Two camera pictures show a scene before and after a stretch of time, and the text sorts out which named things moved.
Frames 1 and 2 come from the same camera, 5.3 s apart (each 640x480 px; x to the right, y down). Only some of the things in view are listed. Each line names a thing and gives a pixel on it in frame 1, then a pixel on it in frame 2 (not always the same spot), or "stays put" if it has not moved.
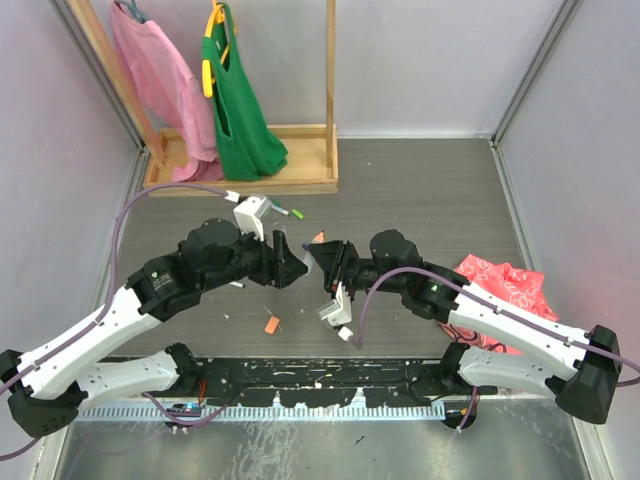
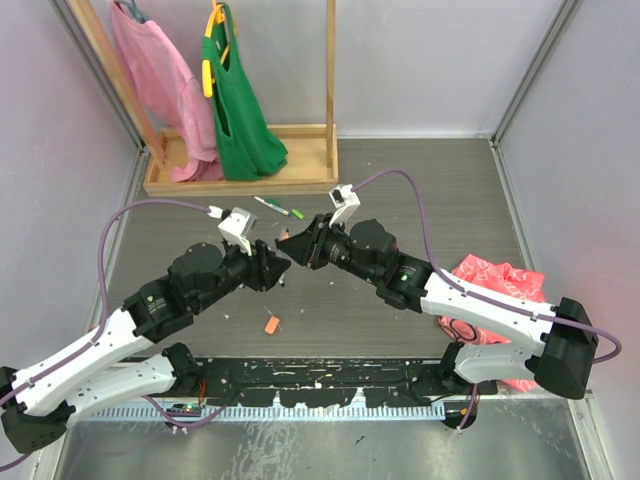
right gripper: (334, 257) → (307, 247)
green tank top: (249, 148) stays put
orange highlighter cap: (272, 325) stays put
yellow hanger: (217, 16) stays put
